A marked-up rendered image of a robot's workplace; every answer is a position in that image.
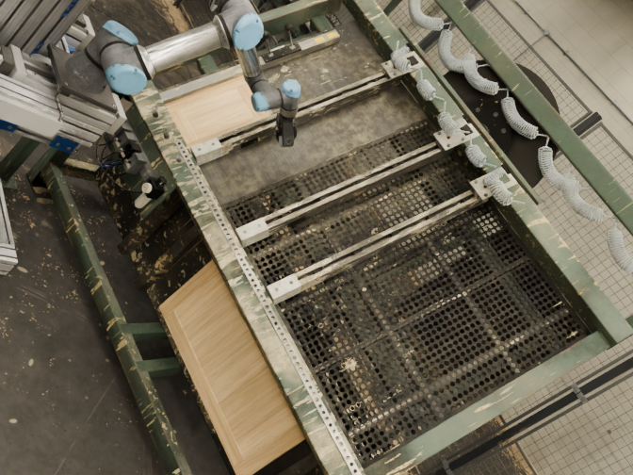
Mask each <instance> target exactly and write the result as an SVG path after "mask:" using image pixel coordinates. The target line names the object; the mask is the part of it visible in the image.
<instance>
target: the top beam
mask: <svg viewBox="0 0 633 475"><path fill-rule="evenodd" d="M342 3H343V4H344V5H345V7H346V8H347V9H348V10H349V12H350V13H351V15H352V16H353V17H354V19H355V20H356V21H357V23H358V24H359V25H360V27H361V28H362V29H363V30H364V32H365V33H366V35H367V36H368V37H369V38H370V39H371V41H372V42H373V43H374V45H375V46H376V47H377V49H378V50H379V51H380V52H381V54H382V55H383V57H384V58H385V59H386V61H389V60H391V57H390V56H391V54H392V53H393V52H395V51H396V50H397V42H398V49H400V48H402V47H404V46H406V47H408V46H407V45H406V43H408V42H406V40H405V39H404V38H403V37H402V35H401V34H400V33H399V31H398V30H397V29H396V27H395V26H394V25H393V24H392V22H391V21H390V20H389V18H388V17H387V16H386V15H385V13H384V12H383V11H382V10H381V8H380V7H379V5H378V4H377V3H376V2H375V0H342ZM421 70H422V79H423V80H425V79H426V80H428V81H429V82H430V84H431V85H432V87H433V88H435V89H436V92H435V96H437V97H440V98H443V99H445V100H444V101H443V100H440V99H437V98H433V99H432V100H430V101H426V100H425V99H424V98H423V97H422V96H421V95H420V93H419V92H418V90H417V87H416V84H417V83H418V82H419V81H420V80H421V76H420V71H421ZM400 80H401V81H402V82H403V84H404V85H405V86H406V88H407V89H408V90H409V91H410V93H411V94H412V95H413V97H414V98H415V100H416V101H417V102H418V104H419V105H421V107H422V108H423V109H424V111H425V112H426V113H427V115H428V116H429V117H430V119H431V120H432V122H433V123H434V124H435V126H436V127H437V128H438V130H439V131H441V130H442V128H441V127H440V124H439V123H438V121H437V120H438V119H437V116H438V115H439V114H440V113H442V112H443V109H444V102H445V101H446V109H445V112H448V113H449V114H450V115H451V117H452V120H453V121H454V122H456V120H458V119H460V118H462V119H463V120H464V118H463V113H462V111H461V110H460V109H459V108H458V106H457V105H456V104H455V102H454V101H453V100H452V99H451V97H450V96H449V95H448V94H447V92H446V91H445V89H444V88H443V87H442V86H441V84H440V83H439V82H438V81H437V79H436V78H435V77H434V75H433V74H432V73H431V72H430V70H429V69H428V68H427V66H426V65H425V66H424V67H421V68H420V70H414V71H411V72H408V73H406V74H403V75H402V77H401V79H400ZM472 144H473V145H477V146H478V147H479V148H480V150H481V151H482V152H483V153H484V154H485V155H486V162H485V163H488V164H492V165H495V166H496V168H495V167H491V166H488V165H483V166H482V167H476V166H475V165H473V163H471V161H470V160H469V158H468V157H467V155H466V152H465V149H466V148H467V147H468V146H469V145H470V140H468V141H466V142H464V143H462V144H459V145H457V146H455V147H454V149H453V150H454V151H455V152H456V154H457V155H458V156H459V158H460V159H461V160H462V162H463V163H464V165H465V166H466V167H467V169H468V170H469V171H470V172H471V173H472V174H473V175H474V177H475V178H476V179H478V178H480V177H482V176H483V175H485V174H487V173H489V172H492V171H494V170H496V169H498V168H501V165H502V164H503V163H502V162H501V161H500V159H499V158H498V157H497V156H496V154H495V153H494V152H493V150H492V149H491V148H490V146H489V145H488V144H487V143H486V141H485V140H484V139H483V138H482V136H481V135H479V136H477V137H475V138H473V139H472ZM507 190H508V191H509V192H511V193H512V200H513V201H518V202H524V203H525V204H524V205H523V204H518V203H510V204H509V205H502V204H500V203H499V202H498V201H497V200H496V199H495V197H494V196H491V197H490V198H491V200H492V201H493V202H494V204H495V205H496V207H497V208H498V209H499V211H500V212H501V213H502V214H503V216H504V217H505V218H506V220H507V221H508V222H509V224H510V225H511V227H512V228H513V229H514V231H515V232H516V233H517V235H518V236H519V237H520V238H521V239H522V240H523V242H524V243H525V244H526V246H527V247H528V249H529V250H530V251H531V252H532V254H533V255H534V256H535V258H536V259H537V260H538V262H539V263H540V264H541V266H542V267H543V268H544V270H545V271H546V273H547V274H548V275H549V277H550V278H551V279H552V281H553V282H554V283H555V285H556V286H557V287H558V289H559V290H560V292H561V293H562V294H563V295H564V297H565V298H566V299H567V301H568V302H569V303H570V305H571V306H573V308H574V309H575V310H576V312H577V313H578V315H579V316H580V317H581V319H582V320H583V321H584V323H585V324H586V325H587V327H588V328H589V329H590V331H591V332H593V331H595V330H596V331H599V332H600V333H601V334H602V335H603V337H604V338H605V339H606V341H607V342H608V343H609V345H610V346H609V349H610V348H612V347H614V346H615V345H617V344H619V343H621V342H622V341H624V340H625V339H627V338H629V337H630V336H633V329H632V327H631V326H630V325H629V324H628V322H627V321H626V320H625V318H624V317H623V316H622V315H621V313H620V312H619V311H618V309H617V308H616V307H615V306H614V304H613V303H612V302H611V301H610V299H609V298H608V296H607V295H606V294H605V293H604V291H603V290H602V289H601V288H600V286H599V285H598V284H597V283H596V282H595V281H594V280H593V278H592V277H591V276H590V274H589V273H588V272H587V270H586V269H585V268H584V267H583V265H582V264H581V263H580V262H579V260H578V259H577V258H576V256H575V255H574V254H573V252H572V251H571V250H570V249H569V247H568V246H567V245H566V243H565V242H564V241H563V240H562V238H561V237H560V236H559V234H558V233H557V232H556V230H555V229H554V228H553V227H552V225H551V224H550V223H549V222H548V220H547V219H546V218H545V217H544V215H543V214H542V212H541V211H540V210H539V209H538V207H537V206H536V205H535V204H534V203H533V202H532V201H531V199H530V198H529V197H528V195H527V194H526V193H525V192H524V190H523V189H522V188H521V186H520V185H519V184H518V183H517V184H516V185H514V186H512V187H510V188H507ZM609 349H608V350H609Z"/></svg>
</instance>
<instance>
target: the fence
mask: <svg viewBox="0 0 633 475"><path fill-rule="evenodd" d="M333 32H335V33H336V35H337V36H335V37H333V38H330V39H329V38H328V37H327V34H330V33H333ZM322 36H323V38H324V39H325V41H321V42H318V43H316V41H315V39H316V38H319V37H322ZM339 41H340V36H339V34H338V33H337V31H336V30H333V31H330V32H328V33H325V34H322V35H319V36H317V37H314V38H312V39H309V40H307V41H302V42H299V45H300V47H301V51H299V52H296V53H293V54H291V55H288V56H285V57H281V58H278V59H275V60H273V61H271V62H268V63H266V62H265V61H264V60H263V59H262V57H260V58H259V60H260V64H261V67H262V70H265V69H267V68H270V67H273V66H276V65H278V64H281V63H284V62H286V61H288V60H291V59H293V58H296V57H301V56H303V55H306V54H309V53H311V52H314V51H316V50H319V49H321V48H324V47H327V46H329V45H332V44H335V43H338V42H339ZM241 75H243V71H242V68H241V65H240V64H239V65H236V66H234V67H232V68H229V69H226V70H223V71H221V72H218V73H215V74H210V75H209V76H206V77H203V78H200V79H198V80H195V81H192V82H189V83H187V84H185V85H182V86H179V87H177V88H174V89H171V90H167V91H164V92H161V93H159V94H160V96H161V98H162V100H163V102H164V104H166V103H169V102H171V101H174V100H177V99H180V98H182V97H185V96H188V95H189V94H192V93H195V92H198V91H200V90H205V89H207V88H210V87H213V86H216V85H217V84H220V83H223V82H225V81H228V80H231V79H234V78H236V77H239V76H241Z"/></svg>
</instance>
